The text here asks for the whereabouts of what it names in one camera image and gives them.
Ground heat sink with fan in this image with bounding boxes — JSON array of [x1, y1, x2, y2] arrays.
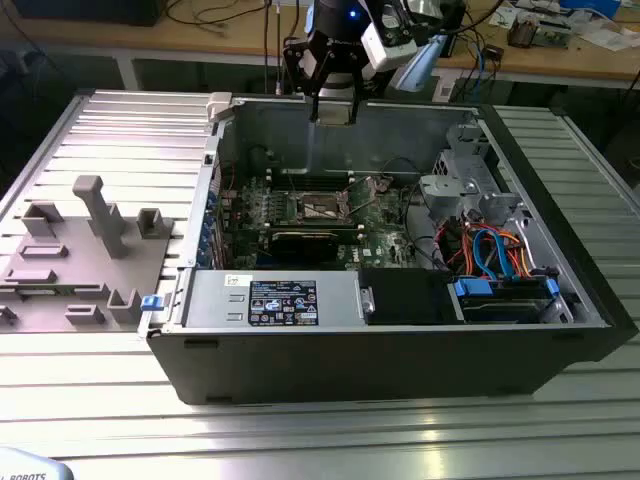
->
[[507, 13, 540, 50]]

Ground blue disk carrier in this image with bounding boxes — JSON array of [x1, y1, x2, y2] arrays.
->
[[448, 277, 560, 325]]

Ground RAM slot white clips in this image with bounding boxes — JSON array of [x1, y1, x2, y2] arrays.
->
[[266, 178, 357, 188], [266, 168, 356, 177]]

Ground white papers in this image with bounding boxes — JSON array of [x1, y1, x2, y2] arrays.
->
[[579, 27, 640, 52]]

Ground grey metal drive cage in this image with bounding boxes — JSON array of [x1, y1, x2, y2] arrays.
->
[[418, 122, 532, 224]]

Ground printed paper sheet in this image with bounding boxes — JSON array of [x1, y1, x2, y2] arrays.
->
[[488, 5, 521, 29]]

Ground blue box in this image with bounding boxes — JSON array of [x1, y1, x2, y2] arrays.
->
[[558, 0, 624, 17]]

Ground CPU socket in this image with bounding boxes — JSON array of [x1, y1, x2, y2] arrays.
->
[[292, 189, 351, 224]]

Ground wire locking lever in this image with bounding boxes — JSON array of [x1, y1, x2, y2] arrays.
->
[[279, 157, 303, 201]]

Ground grey parts rack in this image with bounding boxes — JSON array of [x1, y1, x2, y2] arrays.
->
[[0, 174, 176, 334]]

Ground blue network cable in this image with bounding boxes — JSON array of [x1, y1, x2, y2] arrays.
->
[[473, 44, 491, 104]]

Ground blue wire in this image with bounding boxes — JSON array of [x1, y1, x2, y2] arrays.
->
[[471, 227, 521, 285]]

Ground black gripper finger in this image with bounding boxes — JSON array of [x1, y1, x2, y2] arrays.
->
[[282, 39, 327, 124], [346, 51, 376, 126]]

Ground grey power supply unit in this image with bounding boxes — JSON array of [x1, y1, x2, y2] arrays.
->
[[182, 269, 364, 329]]

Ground wooden workbench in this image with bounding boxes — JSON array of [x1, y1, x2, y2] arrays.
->
[[0, 0, 640, 91]]

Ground orange wire bundle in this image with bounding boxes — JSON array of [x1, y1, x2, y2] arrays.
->
[[439, 222, 539, 280]]

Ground black box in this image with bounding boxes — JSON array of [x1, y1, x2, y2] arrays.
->
[[438, 0, 467, 59]]

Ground black graphics card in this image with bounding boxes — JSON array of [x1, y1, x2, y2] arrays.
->
[[269, 227, 361, 266]]

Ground metal socket cover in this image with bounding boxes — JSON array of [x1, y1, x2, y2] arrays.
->
[[344, 176, 390, 214]]

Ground red wire bundle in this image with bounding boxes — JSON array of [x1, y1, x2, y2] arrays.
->
[[433, 222, 464, 266]]

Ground black monitor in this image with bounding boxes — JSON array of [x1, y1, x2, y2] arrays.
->
[[13, 0, 162, 27]]

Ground green motherboard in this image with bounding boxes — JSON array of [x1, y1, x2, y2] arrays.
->
[[219, 172, 426, 274]]

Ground red black thin wire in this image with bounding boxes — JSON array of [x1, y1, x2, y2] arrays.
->
[[222, 162, 240, 197]]

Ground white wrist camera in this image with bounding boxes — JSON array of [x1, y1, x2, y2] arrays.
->
[[360, 19, 419, 71]]

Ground grey green electronic device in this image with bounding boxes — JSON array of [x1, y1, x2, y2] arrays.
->
[[535, 17, 574, 50]]

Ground black PC case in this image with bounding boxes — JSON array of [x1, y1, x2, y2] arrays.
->
[[137, 92, 640, 406]]

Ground pale blue teach pendant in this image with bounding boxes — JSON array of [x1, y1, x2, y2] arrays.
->
[[0, 446, 76, 480]]

